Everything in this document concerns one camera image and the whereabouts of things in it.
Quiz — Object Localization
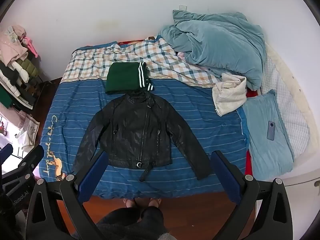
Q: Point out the person's legs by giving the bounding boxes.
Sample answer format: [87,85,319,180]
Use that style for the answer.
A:
[96,197,171,240]

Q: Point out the plaid bed sheet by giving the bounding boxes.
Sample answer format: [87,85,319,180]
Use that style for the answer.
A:
[61,37,220,88]

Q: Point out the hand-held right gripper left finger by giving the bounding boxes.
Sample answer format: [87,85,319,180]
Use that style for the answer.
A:
[25,151,109,240]

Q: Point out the cream fleece blanket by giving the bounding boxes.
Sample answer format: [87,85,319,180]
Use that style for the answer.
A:
[212,73,247,117]

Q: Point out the white quilted headboard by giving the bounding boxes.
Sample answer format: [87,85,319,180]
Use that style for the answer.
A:
[260,42,320,186]

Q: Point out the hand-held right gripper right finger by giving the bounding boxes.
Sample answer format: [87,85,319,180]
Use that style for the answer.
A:
[211,151,293,240]

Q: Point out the black clothes rack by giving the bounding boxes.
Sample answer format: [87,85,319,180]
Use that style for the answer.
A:
[24,55,52,107]

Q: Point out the red sheet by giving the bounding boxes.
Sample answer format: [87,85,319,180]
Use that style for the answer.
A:
[245,87,261,177]

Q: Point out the green sweater with white stripes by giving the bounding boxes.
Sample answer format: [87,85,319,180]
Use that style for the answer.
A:
[104,62,154,95]

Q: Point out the black leather jacket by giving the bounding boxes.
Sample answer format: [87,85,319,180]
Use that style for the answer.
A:
[71,90,212,182]

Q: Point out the blue striped bed sheet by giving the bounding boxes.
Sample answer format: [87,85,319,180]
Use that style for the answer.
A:
[37,76,250,198]

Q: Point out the teal duvet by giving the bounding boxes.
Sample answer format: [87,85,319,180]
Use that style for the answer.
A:
[158,9,267,92]

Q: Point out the light blue pillow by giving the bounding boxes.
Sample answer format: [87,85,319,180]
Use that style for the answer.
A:
[241,89,295,180]

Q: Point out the grey smartphone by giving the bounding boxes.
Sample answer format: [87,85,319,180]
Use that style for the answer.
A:
[266,120,276,141]

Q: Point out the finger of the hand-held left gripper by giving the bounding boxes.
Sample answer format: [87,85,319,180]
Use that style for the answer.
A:
[0,143,13,167]
[15,144,45,178]

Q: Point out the cream floral cloth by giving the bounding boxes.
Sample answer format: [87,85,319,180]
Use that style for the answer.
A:
[14,116,40,153]

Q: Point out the pile of clothes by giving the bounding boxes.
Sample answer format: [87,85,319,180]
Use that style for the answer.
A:
[0,25,42,110]

